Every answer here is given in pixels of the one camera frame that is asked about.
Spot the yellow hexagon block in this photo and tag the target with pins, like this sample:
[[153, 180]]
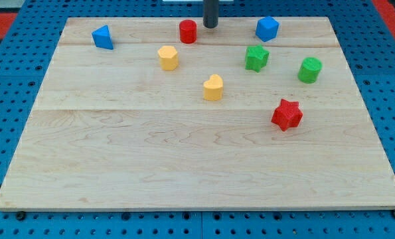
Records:
[[168, 58]]

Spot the blue triangle block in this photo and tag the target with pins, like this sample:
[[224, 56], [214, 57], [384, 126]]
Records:
[[102, 38]]

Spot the yellow heart block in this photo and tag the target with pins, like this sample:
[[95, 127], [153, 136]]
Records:
[[213, 88]]

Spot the wooden board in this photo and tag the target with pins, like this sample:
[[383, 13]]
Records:
[[110, 130]]

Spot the green star block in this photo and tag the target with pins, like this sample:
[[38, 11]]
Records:
[[256, 58]]

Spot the red cylinder block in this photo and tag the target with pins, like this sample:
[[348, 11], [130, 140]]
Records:
[[188, 31]]

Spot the red star block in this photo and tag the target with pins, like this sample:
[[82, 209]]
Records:
[[287, 114]]

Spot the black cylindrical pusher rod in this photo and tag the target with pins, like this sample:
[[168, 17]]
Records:
[[210, 13]]

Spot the blue cube block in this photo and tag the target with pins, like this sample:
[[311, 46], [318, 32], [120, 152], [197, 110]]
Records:
[[267, 28]]

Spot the green cylinder block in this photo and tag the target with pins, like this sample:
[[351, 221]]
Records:
[[309, 70]]

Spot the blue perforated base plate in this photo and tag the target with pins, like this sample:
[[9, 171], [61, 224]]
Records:
[[25, 52]]

